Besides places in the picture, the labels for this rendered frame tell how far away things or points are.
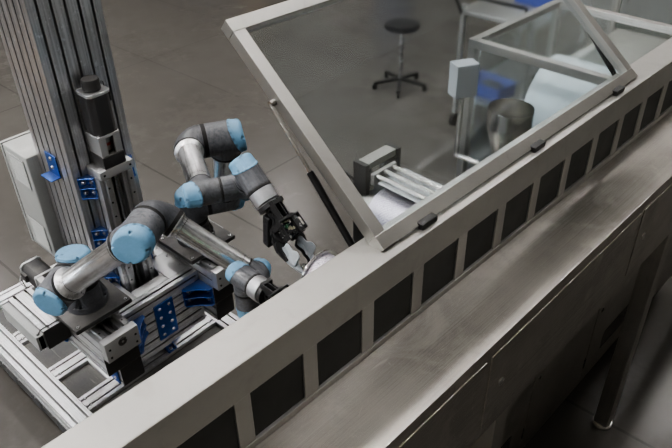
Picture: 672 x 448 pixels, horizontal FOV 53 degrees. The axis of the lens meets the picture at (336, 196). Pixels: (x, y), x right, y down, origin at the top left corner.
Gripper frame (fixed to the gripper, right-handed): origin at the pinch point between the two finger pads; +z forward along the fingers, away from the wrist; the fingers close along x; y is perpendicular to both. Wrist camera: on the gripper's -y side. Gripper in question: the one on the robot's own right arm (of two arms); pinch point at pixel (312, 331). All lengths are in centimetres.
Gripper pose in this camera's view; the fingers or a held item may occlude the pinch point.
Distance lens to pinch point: 191.7
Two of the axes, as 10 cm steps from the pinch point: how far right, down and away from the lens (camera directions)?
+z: 7.1, 3.8, -5.9
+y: -0.2, -8.3, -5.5
